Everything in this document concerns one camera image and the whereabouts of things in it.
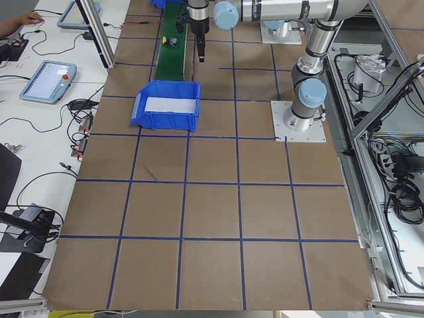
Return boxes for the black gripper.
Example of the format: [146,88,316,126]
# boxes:
[182,0,209,63]

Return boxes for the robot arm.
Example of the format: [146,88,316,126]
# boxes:
[175,0,367,132]

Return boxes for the person's hand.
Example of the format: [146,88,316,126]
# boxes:
[18,11,44,26]

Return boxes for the green conveyor belt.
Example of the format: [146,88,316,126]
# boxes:
[154,1,187,81]

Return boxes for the blue bin with foam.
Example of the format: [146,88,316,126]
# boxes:
[130,80,201,132]

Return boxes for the white foam pad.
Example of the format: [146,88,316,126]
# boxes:
[144,97,197,114]

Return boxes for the far teach pendant tablet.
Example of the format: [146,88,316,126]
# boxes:
[56,1,88,30]

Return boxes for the teach pendant tablet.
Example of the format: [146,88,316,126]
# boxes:
[56,1,88,30]
[19,60,77,104]

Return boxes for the near teach pendant tablet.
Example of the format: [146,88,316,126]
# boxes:
[19,60,77,104]

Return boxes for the red and black wires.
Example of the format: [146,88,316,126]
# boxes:
[119,18,163,29]

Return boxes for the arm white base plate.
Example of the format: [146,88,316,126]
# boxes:
[271,101,326,143]
[260,20,302,45]

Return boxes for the aluminium frame post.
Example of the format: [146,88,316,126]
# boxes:
[76,0,116,70]

